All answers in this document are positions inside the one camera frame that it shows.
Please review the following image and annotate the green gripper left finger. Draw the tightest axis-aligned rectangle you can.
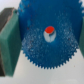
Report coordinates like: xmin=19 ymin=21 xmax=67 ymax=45
xmin=0 ymin=8 xmax=21 ymax=76

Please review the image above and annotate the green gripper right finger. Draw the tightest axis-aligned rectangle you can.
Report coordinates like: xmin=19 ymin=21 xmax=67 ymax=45
xmin=78 ymin=20 xmax=84 ymax=56

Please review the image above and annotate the blue gear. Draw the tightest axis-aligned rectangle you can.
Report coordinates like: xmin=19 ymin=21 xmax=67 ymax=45
xmin=18 ymin=0 xmax=82 ymax=68

